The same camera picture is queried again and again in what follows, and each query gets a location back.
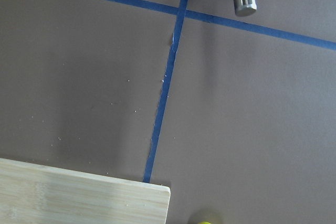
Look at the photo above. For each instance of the wooden cutting board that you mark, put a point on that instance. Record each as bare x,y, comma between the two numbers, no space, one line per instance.
32,193

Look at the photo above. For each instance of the yellow lemon right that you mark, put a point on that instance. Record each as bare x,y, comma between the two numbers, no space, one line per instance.
205,217

